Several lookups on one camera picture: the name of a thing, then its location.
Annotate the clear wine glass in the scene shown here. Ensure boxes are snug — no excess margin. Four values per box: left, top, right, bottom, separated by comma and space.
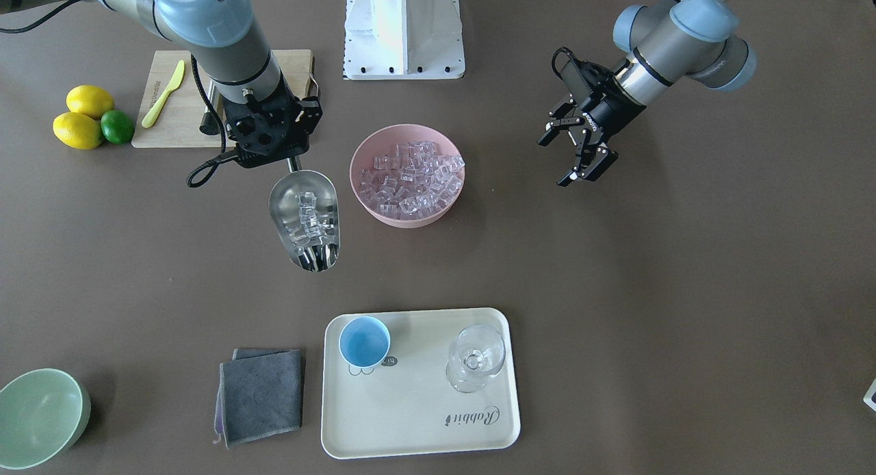
446, 323, 506, 394

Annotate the whole lemon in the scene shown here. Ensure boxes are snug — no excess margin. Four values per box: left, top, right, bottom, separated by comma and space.
65, 84, 115, 120
52, 112, 104, 150

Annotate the cream serving tray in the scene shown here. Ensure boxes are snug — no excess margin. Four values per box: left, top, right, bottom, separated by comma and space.
320, 307, 521, 459

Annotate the stainless steel ice scoop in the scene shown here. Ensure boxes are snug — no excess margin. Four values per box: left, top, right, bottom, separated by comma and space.
268, 157, 340, 272

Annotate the steel muddler black tip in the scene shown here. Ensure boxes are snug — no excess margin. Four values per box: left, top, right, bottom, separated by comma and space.
199, 80, 221, 136

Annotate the bamboo cutting board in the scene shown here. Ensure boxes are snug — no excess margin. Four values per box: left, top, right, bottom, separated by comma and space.
132, 49, 313, 151

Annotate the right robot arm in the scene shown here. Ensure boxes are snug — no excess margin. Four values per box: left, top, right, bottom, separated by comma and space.
2, 0, 322, 168

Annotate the light blue cup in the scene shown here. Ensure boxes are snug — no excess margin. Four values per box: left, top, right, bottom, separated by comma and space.
339, 316, 391, 368

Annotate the white object at edge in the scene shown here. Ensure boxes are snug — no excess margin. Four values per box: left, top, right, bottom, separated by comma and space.
863, 379, 876, 411

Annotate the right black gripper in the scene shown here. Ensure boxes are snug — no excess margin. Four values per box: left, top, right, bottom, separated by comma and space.
223, 77, 323, 168

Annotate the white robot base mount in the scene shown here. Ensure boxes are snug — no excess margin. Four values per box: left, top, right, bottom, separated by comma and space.
342, 0, 466, 80

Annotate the light green bowl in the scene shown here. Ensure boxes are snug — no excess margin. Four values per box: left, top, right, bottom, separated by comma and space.
1, 368, 91, 471

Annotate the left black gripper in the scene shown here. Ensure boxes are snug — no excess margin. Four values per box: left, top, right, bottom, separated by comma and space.
537, 56, 645, 187

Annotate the pile of clear ice cubes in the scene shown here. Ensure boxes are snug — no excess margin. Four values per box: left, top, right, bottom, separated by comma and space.
352, 140, 465, 220

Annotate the pink bowl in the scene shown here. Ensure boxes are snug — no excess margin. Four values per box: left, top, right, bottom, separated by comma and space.
348, 125, 465, 229

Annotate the grey folded cloth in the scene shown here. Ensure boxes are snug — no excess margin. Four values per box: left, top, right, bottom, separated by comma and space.
215, 348, 305, 448

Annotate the lower whole lemon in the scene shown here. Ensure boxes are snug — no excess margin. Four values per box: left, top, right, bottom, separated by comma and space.
52, 112, 104, 150

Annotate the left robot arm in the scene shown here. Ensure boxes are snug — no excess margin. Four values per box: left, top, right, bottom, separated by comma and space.
539, 0, 757, 187

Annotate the upper whole lemon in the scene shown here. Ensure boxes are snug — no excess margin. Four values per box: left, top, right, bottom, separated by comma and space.
65, 84, 115, 120

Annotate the green lime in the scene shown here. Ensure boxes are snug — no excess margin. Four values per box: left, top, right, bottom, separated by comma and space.
100, 110, 136, 144

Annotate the ice cube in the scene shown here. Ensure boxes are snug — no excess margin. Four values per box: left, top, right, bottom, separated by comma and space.
298, 213, 332, 233
296, 192, 318, 218
288, 227, 326, 250

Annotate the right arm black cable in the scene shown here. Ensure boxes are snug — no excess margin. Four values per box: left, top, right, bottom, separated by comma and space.
0, 0, 240, 189

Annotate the yellow plastic knife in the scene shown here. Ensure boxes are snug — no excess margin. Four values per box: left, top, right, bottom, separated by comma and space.
140, 60, 187, 129

